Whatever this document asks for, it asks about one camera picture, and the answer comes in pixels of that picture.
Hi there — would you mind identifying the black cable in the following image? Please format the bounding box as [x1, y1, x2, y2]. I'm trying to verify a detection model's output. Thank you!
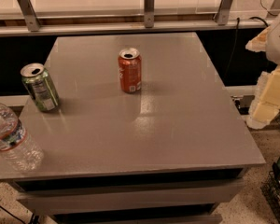
[223, 16, 270, 79]

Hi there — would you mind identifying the black wire basket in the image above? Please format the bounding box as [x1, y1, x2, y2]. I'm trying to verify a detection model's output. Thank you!
[261, 157, 280, 224]

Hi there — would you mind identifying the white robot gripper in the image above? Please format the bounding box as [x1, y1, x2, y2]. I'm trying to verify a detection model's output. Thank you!
[245, 13, 280, 129]

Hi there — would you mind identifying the orange coke can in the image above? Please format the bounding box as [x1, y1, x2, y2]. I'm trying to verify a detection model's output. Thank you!
[118, 48, 142, 93]

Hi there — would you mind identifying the white counter shelf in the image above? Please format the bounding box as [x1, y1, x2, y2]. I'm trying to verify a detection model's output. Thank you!
[0, 0, 280, 37]

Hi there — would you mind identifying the green soda can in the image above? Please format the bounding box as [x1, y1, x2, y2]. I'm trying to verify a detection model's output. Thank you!
[21, 63, 60, 112]

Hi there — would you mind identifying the metal bracket middle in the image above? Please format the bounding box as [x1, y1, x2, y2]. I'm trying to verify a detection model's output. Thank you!
[144, 0, 155, 28]

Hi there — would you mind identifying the metal bracket left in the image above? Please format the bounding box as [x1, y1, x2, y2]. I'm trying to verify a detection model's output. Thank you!
[17, 0, 40, 32]

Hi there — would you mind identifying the grey drawer cabinet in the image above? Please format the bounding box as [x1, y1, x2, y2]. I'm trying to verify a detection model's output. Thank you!
[0, 33, 264, 224]

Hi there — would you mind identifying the metal bracket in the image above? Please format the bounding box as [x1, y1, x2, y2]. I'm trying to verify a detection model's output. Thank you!
[17, 0, 40, 32]
[214, 0, 233, 25]
[144, 0, 155, 28]

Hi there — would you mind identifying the metal bracket right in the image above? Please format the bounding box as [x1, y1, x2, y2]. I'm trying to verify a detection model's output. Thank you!
[214, 0, 233, 25]

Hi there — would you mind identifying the clear plastic water bottle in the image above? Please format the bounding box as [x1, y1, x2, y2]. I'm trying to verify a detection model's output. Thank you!
[0, 103, 44, 172]

